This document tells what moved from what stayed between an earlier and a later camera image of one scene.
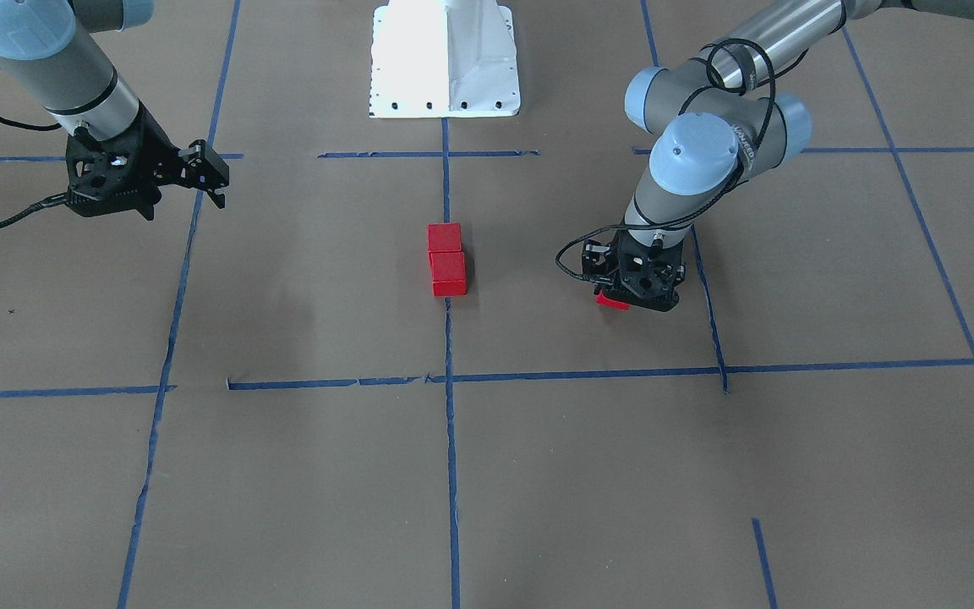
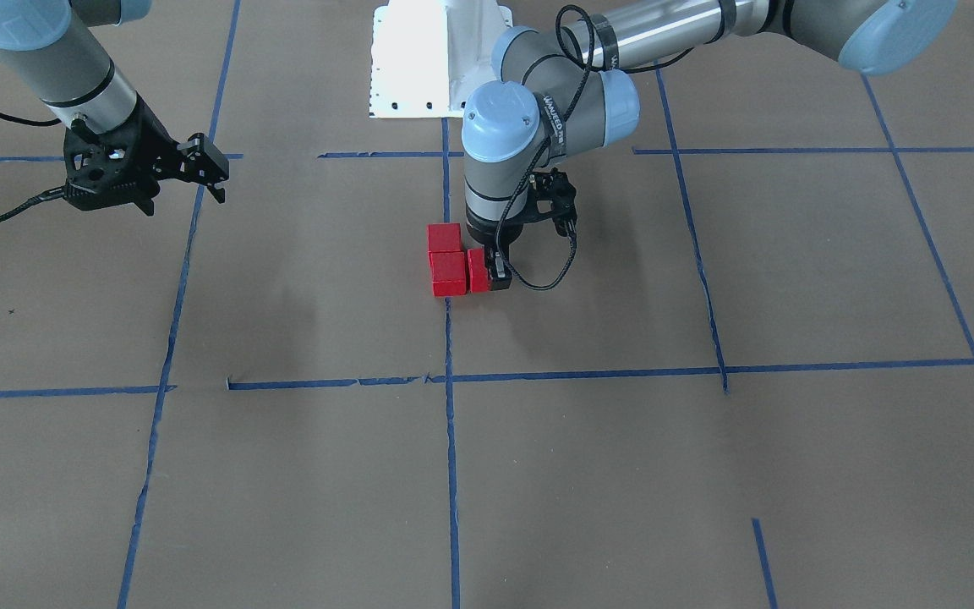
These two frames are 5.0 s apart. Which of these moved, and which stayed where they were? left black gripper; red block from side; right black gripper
Moved: left black gripper
Stayed: right black gripper; red block from side
